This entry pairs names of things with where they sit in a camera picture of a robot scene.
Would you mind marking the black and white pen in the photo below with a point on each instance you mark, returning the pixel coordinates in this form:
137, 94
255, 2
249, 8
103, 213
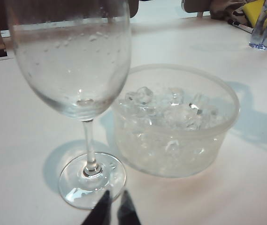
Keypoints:
241, 27

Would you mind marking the short brown desk partition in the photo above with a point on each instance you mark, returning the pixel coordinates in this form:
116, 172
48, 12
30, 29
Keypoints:
194, 5

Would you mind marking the clear ice cube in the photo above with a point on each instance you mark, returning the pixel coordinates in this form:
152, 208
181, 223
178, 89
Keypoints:
143, 95
197, 106
176, 96

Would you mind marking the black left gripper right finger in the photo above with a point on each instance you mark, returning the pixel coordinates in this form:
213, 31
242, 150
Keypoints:
127, 213

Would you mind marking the clear stemmed wine glass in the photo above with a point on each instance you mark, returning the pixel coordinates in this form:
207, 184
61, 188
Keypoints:
77, 70

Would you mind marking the translucent round plastic container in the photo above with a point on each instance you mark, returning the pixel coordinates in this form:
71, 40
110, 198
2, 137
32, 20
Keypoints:
170, 161

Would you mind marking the brown fabric bag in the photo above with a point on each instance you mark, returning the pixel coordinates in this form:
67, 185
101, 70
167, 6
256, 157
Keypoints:
222, 10

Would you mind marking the yellow flat item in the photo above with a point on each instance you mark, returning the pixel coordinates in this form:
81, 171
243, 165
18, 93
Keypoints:
253, 12

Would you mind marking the grey partition foot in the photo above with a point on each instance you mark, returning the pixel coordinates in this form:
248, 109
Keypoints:
200, 14

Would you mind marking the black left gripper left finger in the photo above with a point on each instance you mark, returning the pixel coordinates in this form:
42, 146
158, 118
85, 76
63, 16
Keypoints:
102, 211

